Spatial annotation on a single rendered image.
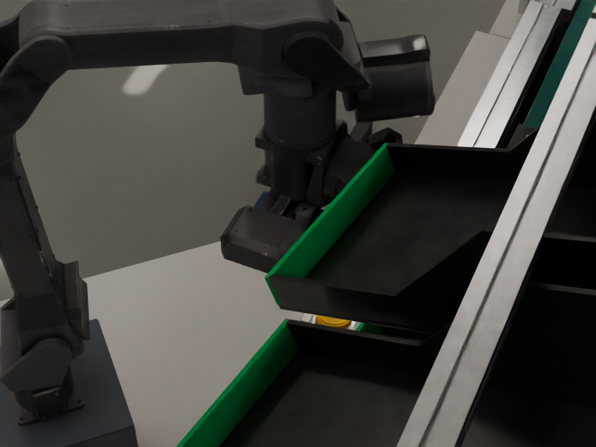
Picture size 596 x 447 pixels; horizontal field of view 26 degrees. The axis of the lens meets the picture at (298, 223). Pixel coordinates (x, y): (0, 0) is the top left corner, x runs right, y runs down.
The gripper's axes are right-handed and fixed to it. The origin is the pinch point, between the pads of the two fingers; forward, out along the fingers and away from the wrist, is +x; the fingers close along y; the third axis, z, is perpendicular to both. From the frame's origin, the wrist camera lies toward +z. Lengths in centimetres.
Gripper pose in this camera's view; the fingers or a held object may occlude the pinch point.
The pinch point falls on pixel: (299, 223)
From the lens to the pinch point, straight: 111.9
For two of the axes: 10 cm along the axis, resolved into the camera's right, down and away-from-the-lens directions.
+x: 0.0, 6.8, 7.3
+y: 4.0, -6.7, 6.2
